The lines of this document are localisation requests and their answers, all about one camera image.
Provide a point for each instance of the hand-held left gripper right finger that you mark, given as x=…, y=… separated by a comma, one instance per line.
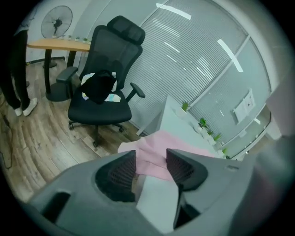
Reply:
x=182, y=168

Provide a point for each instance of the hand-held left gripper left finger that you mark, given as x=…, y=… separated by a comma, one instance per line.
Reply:
x=115, y=175

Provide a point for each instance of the pink long-sleeved shirt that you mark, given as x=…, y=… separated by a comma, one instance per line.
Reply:
x=156, y=143

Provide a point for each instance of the white desk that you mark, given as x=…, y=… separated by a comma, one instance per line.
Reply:
x=152, y=119

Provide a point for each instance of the row of green potted plants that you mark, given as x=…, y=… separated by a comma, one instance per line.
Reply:
x=185, y=107

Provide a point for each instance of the black mesh office chair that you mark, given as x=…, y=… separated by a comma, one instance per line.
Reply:
x=101, y=113

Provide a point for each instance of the light patterned cloth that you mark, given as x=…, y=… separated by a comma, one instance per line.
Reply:
x=113, y=98

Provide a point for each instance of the black bag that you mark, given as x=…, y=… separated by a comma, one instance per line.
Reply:
x=99, y=86

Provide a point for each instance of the white capped bottle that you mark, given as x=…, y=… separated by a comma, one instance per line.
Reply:
x=113, y=74

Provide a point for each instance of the small potted plant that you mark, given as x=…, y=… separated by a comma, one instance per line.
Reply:
x=54, y=36
x=69, y=36
x=77, y=38
x=86, y=40

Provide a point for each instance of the wooden table with black legs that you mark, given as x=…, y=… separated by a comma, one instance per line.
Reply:
x=60, y=45

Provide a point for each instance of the black standing fan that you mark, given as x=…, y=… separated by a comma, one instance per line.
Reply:
x=56, y=23

